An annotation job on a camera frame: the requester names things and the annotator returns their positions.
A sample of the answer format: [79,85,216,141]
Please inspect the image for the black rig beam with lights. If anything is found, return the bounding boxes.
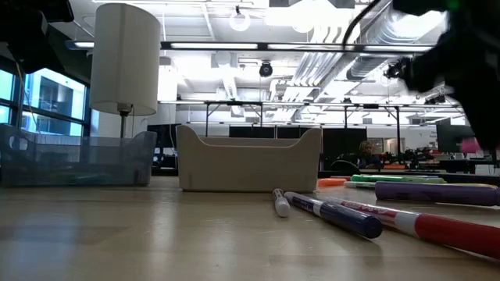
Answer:
[159,40,435,54]

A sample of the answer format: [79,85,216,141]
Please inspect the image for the grey plastic bin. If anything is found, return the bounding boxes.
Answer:
[175,124,323,193]

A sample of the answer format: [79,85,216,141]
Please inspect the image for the orange highlighter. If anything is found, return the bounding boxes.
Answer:
[316,177,348,188]

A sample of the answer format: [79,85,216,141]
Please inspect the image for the smoky translucent plastic bin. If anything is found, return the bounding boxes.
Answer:
[0,123,158,187]

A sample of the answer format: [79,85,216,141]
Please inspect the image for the white cylindrical table lamp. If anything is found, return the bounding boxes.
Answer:
[89,2,162,140]

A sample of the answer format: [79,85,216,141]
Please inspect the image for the black background robot arms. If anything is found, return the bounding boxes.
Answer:
[384,147,430,165]

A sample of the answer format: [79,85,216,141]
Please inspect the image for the black office chair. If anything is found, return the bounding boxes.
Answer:
[330,158,363,173]

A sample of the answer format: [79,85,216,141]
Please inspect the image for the purple highlighter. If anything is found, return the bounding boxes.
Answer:
[374,181,500,207]

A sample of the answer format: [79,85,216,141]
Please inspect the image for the black monitor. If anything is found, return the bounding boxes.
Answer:
[147,123,177,148]
[436,123,468,154]

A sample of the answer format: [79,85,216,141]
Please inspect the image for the silver ventilation duct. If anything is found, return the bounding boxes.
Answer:
[345,0,448,81]

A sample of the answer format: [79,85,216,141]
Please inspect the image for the green thin marker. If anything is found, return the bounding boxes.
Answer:
[343,180,377,190]

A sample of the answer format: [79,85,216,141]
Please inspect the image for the black background rig frame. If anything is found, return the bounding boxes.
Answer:
[202,100,265,128]
[342,103,402,154]

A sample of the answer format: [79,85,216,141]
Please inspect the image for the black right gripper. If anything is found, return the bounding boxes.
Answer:
[401,2,500,154]

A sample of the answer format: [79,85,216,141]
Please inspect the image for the light green highlighter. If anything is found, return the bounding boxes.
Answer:
[398,176,447,185]

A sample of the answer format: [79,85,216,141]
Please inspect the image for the small white marker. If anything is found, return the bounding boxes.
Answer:
[272,187,291,219]

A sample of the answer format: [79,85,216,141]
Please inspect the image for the white ring ceiling light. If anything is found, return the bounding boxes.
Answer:
[228,10,252,33]

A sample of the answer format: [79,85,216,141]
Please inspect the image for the dark blue thin marker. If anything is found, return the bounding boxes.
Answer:
[284,190,384,240]

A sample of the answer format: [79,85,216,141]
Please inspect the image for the dark green highlighter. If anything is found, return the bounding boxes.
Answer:
[350,174,403,184]

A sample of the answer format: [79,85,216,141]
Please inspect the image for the red thin marker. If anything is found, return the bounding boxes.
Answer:
[331,197,500,260]

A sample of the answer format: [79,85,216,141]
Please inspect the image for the person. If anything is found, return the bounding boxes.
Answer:
[358,140,383,169]

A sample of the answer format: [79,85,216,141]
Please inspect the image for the black partition panels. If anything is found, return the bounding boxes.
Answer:
[228,125,368,140]

